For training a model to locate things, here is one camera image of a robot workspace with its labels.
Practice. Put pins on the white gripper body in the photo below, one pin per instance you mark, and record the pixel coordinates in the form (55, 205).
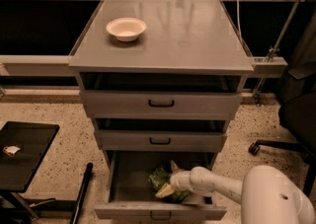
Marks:
(178, 181)

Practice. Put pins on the green rice chip bag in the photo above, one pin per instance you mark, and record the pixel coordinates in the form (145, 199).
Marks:
(158, 178)

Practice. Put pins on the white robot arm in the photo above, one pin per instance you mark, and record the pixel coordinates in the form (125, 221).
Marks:
(266, 195)

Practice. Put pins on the bottom grey drawer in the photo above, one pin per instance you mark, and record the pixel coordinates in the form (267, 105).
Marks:
(130, 196)

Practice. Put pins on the grey drawer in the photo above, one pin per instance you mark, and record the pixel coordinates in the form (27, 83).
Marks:
(159, 95)
(130, 196)
(159, 135)

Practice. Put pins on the middle grey drawer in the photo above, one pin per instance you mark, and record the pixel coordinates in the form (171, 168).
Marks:
(159, 135)

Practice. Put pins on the top grey drawer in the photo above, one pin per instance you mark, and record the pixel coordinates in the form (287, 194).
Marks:
(159, 95)

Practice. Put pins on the grey drawer cabinet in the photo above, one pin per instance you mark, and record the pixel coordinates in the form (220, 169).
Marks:
(192, 37)

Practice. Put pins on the black pole on floor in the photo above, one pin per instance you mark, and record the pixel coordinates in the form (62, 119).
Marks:
(81, 194)

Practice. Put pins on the metal diagonal rod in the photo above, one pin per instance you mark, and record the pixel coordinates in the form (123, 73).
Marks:
(272, 53)

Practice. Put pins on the black office chair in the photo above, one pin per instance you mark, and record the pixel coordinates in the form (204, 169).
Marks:
(297, 96)

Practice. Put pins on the white paper bowl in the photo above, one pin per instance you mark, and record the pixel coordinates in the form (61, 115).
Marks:
(126, 29)

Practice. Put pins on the black side table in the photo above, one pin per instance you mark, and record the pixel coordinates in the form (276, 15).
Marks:
(17, 172)

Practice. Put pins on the small white paper scrap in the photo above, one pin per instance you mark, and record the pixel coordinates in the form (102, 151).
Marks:
(11, 150)

